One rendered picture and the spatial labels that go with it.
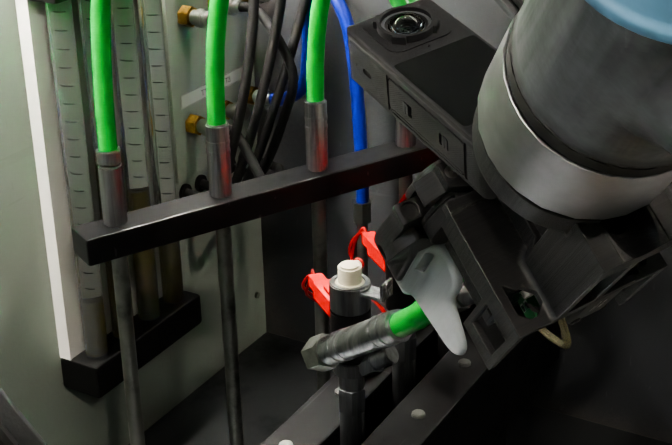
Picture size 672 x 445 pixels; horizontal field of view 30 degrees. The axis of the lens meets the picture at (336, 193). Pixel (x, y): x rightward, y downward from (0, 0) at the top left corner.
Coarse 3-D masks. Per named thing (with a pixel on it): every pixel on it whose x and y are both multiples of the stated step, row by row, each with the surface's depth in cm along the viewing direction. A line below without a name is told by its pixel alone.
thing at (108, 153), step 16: (96, 0) 85; (400, 0) 59; (416, 0) 59; (96, 16) 86; (96, 32) 86; (96, 48) 87; (96, 64) 88; (96, 80) 88; (112, 80) 89; (96, 96) 89; (112, 96) 89; (96, 112) 89; (112, 112) 90; (112, 128) 90; (112, 144) 90; (112, 160) 91; (416, 304) 65; (400, 320) 66; (416, 320) 65; (400, 336) 67
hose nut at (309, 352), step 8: (320, 336) 74; (312, 344) 74; (304, 352) 74; (312, 352) 73; (304, 360) 74; (312, 360) 74; (320, 360) 73; (312, 368) 74; (320, 368) 74; (328, 368) 74
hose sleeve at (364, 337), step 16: (368, 320) 69; (384, 320) 67; (336, 336) 71; (352, 336) 70; (368, 336) 68; (384, 336) 67; (320, 352) 73; (336, 352) 71; (352, 352) 70; (368, 352) 70
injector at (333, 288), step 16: (336, 288) 83; (352, 288) 83; (336, 304) 84; (352, 304) 83; (368, 304) 84; (336, 320) 84; (352, 320) 84; (384, 352) 84; (336, 368) 86; (352, 368) 85; (368, 368) 85; (352, 384) 86; (352, 400) 87; (352, 416) 87; (352, 432) 88
